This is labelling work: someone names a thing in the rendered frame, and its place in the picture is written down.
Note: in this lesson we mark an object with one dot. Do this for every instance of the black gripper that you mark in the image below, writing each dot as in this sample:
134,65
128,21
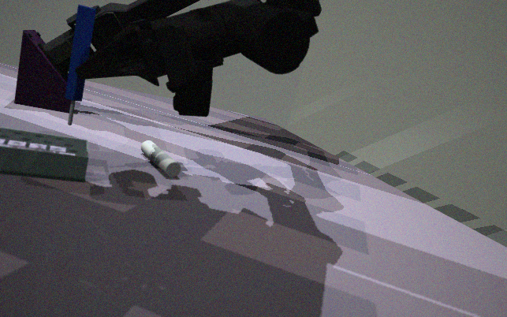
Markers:
166,46

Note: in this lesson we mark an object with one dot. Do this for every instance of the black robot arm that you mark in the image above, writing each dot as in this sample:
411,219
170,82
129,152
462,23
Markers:
274,34

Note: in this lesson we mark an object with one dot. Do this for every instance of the grey keyboard with white letter keys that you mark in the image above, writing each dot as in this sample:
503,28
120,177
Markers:
35,154

